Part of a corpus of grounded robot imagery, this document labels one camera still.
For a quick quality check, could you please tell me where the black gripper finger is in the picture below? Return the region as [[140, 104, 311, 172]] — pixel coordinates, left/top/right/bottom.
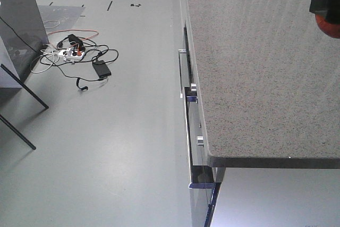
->
[[309, 0, 339, 24]]

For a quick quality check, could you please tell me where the grey standing panel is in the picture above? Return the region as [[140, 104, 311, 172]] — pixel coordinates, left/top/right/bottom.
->
[[1, 0, 48, 81]]

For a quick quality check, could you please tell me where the red yellow apple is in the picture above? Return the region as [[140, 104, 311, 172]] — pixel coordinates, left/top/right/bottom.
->
[[315, 14, 339, 39]]

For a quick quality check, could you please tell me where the white power strip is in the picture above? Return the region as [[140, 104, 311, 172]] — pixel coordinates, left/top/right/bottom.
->
[[58, 48, 84, 62]]

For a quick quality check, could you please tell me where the black cable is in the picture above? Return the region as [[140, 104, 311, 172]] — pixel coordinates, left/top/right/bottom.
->
[[0, 16, 120, 92]]

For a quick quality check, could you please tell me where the grey floor mat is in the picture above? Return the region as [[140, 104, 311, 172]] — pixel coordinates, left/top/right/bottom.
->
[[38, 5, 85, 32]]

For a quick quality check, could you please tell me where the chrome drawer handle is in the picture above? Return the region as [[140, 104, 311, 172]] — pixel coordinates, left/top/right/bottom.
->
[[178, 49, 197, 98]]

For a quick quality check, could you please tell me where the black power adapter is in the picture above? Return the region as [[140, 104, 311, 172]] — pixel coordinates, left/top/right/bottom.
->
[[92, 60, 111, 78]]

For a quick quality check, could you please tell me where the orange cable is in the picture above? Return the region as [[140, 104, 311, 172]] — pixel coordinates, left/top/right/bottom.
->
[[46, 29, 99, 52]]

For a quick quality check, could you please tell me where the white cable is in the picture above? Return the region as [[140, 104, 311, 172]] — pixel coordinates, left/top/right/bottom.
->
[[30, 19, 62, 74]]

